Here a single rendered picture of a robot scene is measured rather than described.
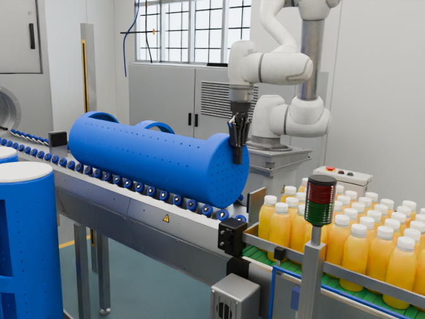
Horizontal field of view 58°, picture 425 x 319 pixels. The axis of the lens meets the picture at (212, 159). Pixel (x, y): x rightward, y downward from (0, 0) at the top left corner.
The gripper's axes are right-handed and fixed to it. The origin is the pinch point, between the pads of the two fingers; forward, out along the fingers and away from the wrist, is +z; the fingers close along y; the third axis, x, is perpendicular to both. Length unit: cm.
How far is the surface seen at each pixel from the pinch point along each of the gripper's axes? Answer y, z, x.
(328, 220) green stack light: -39, -1, -52
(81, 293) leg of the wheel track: -11, 94, 93
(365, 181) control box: 23.4, 6.9, -40.9
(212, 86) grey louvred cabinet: 157, -12, 138
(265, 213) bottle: -15.8, 12.7, -22.4
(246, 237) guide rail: -22.8, 19.2, -20.5
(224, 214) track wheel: -12.6, 19.1, -3.9
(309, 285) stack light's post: -40, 16, -49
